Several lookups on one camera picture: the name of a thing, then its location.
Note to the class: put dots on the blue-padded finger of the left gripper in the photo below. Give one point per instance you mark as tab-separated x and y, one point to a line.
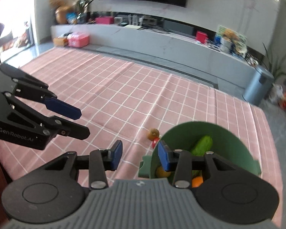
62	108

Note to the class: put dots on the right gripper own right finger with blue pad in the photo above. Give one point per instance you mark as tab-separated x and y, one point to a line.
179	162

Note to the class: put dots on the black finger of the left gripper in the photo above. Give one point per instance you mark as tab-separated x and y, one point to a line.
71	129

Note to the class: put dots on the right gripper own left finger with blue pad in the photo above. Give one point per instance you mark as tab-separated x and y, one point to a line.
101	161

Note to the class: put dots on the yellow-green pear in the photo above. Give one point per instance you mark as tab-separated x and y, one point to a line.
160	173

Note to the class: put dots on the green cucumber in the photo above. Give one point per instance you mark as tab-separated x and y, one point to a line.
202	146

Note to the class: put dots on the orange tangerine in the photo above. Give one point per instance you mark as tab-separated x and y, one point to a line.
197	181

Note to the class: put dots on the red cherry tomato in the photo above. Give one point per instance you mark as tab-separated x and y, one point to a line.
154	142

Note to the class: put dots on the small brown kiwi near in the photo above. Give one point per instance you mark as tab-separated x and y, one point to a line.
153	134

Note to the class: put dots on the pink checkered tablecloth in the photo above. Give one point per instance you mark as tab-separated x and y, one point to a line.
120	99

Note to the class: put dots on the green colander bowl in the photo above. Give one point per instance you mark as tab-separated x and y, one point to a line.
186	135

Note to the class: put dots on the pink storage box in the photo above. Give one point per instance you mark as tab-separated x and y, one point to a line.
78	40

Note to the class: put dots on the pink box on cabinet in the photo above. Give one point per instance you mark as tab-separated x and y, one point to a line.
107	20

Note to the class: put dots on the brown round vase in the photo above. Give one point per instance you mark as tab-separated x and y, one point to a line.
61	14

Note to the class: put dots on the white wifi router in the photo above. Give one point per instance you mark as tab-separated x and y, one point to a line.
135	22

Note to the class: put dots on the blue-grey pedal trash bin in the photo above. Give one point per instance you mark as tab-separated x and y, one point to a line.
259	86

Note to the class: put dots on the grey tv cabinet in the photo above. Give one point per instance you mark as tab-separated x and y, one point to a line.
166	46

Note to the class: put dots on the green plant on cabinet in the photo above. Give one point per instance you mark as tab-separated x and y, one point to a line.
82	10

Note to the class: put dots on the red box on cabinet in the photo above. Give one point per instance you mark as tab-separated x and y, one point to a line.
201	37

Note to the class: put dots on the white plastic bag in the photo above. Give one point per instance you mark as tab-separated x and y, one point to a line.
276	93

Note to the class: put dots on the teddy bear bouquet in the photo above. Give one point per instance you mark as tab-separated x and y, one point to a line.
231	42

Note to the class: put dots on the potted plant beside bin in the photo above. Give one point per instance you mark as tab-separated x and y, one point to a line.
275	65

